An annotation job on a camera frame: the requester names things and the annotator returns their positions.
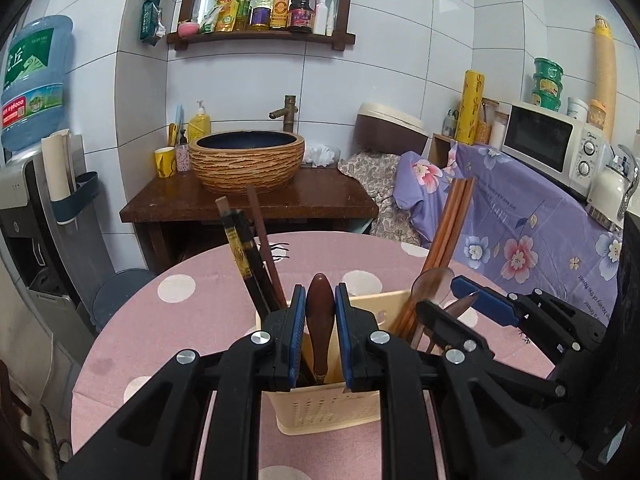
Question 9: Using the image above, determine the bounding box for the dark reddish wooden chopstick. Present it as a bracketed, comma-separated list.
[246, 186, 288, 311]

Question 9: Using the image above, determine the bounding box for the dark wooden vanity counter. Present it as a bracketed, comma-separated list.
[119, 167, 380, 273]

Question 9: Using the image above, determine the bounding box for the yellow seasoning packet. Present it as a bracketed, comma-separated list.
[200, 0, 241, 33]

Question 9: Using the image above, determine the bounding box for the purple floral cloth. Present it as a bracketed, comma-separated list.
[392, 142, 626, 321]

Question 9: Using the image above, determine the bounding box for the yellow soap pump bottle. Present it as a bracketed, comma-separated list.
[187, 101, 212, 143]

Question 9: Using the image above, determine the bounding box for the dark soy sauce bottle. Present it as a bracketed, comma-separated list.
[287, 0, 317, 33]

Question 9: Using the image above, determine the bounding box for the beige floral cloth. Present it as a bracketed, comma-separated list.
[337, 151, 423, 247]

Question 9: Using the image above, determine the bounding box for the white paper cup tube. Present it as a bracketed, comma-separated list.
[41, 129, 77, 201]

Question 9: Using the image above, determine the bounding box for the grey water dispenser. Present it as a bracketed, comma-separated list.
[0, 135, 118, 361]

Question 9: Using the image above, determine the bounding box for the blue water bottle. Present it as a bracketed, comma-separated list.
[0, 14, 75, 153]

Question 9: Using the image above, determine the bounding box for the white jug with chrome handle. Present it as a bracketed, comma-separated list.
[586, 145, 640, 233]

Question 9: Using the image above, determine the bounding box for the dark wooden chair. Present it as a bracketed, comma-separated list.
[0, 357, 56, 480]

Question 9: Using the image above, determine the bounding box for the brown ribbed wash basin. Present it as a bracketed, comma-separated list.
[188, 131, 306, 195]

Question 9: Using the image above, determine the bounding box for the yellow wrap roll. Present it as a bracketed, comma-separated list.
[456, 70, 486, 145]

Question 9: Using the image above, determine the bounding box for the orange label sauce bottle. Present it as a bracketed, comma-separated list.
[270, 0, 292, 30]

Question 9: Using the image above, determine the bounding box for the dark wooden spoon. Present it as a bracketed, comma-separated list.
[306, 272, 335, 385]

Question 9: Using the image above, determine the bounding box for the bronze faucet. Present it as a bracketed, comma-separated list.
[268, 95, 301, 133]

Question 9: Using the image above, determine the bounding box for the purple label sauce bottle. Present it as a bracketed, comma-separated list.
[250, 0, 273, 30]

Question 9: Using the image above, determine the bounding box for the tall paper cup stack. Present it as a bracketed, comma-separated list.
[592, 14, 617, 146]

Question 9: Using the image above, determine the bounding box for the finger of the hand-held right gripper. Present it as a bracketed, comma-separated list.
[416, 299, 571, 409]
[450, 275, 608, 361]

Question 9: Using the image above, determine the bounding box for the beige plastic utensil holder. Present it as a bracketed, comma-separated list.
[255, 289, 436, 436]

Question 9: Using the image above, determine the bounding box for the brown wooden utensil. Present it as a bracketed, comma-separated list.
[442, 294, 480, 318]

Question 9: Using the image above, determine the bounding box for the green packet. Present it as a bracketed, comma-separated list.
[139, 0, 167, 48]

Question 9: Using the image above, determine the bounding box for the brown glossy spoon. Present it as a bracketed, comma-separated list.
[407, 266, 456, 351]

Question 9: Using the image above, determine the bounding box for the white bath sponge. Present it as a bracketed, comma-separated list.
[302, 144, 341, 167]

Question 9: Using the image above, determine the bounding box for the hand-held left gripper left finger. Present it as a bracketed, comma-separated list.
[59, 284, 307, 480]

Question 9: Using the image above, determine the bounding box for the grey-blue round trash bin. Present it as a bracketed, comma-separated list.
[91, 268, 158, 333]

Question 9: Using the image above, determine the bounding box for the teal cup holder bracket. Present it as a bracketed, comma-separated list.
[49, 171, 100, 225]

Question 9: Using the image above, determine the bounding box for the pink polka dot tablecloth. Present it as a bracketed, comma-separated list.
[70, 231, 566, 480]

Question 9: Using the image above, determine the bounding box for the white slim bottle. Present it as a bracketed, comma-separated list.
[490, 110, 510, 150]

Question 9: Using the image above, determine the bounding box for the white microwave oven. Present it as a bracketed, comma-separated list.
[501, 101, 613, 201]

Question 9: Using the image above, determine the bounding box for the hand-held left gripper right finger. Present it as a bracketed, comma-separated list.
[334, 282, 583, 480]

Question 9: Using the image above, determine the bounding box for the wooden wall shelf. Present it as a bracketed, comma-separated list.
[166, 0, 365, 52]

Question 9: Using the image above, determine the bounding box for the yellow cup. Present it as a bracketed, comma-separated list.
[154, 146, 177, 179]

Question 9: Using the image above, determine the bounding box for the bundle of dark chopsticks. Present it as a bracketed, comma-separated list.
[232, 210, 283, 313]

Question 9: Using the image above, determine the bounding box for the brown and white rice cooker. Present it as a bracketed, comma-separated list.
[354, 102, 430, 157]

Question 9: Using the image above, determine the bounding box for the blue toothbrush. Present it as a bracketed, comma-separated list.
[167, 105, 185, 148]

